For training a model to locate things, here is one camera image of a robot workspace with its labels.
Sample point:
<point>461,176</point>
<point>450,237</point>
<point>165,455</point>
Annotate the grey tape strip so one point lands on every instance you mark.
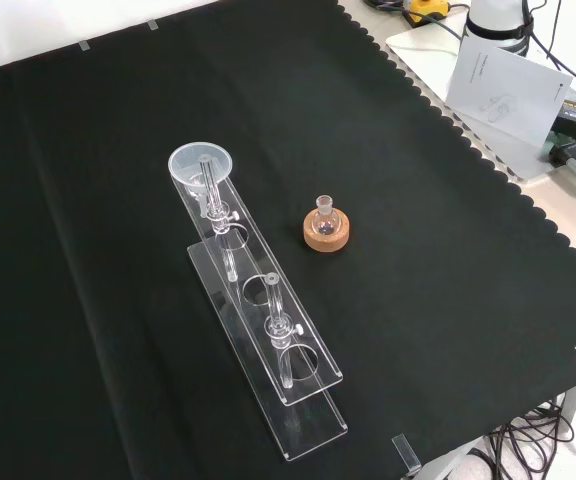
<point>152,25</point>
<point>84,45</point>

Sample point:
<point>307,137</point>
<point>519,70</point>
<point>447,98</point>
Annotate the clear acrylic funnel stand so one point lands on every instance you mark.
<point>288,350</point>

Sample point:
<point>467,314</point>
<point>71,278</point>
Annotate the yellow stop button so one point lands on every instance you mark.
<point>425,7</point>

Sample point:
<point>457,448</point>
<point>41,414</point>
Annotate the white table leg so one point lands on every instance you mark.
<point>574,407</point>

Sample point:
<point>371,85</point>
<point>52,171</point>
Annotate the pale board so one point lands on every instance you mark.
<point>418,45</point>

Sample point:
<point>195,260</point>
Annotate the small round-bottom glass flask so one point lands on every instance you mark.
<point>325,222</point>

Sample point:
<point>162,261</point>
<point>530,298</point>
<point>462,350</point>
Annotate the black bench cloth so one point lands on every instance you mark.
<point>418,250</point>

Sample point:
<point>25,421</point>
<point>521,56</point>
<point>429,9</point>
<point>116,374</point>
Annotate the white printed booklet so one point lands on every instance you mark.
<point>513,90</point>

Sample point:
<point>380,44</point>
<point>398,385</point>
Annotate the clear plastic funnel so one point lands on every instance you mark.
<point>193,160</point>

